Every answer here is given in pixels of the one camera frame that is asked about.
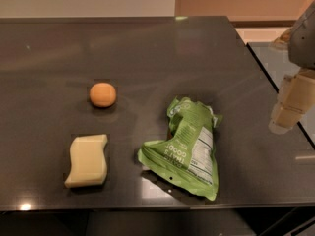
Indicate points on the yellow wavy sponge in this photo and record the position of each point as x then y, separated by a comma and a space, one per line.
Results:
88, 163

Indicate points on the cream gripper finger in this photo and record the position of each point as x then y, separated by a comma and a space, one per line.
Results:
295, 98

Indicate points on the green rice chip bag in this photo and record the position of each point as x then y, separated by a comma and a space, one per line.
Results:
187, 159

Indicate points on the orange fruit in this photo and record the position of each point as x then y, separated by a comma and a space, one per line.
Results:
102, 95

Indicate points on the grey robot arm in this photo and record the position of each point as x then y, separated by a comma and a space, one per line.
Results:
300, 40

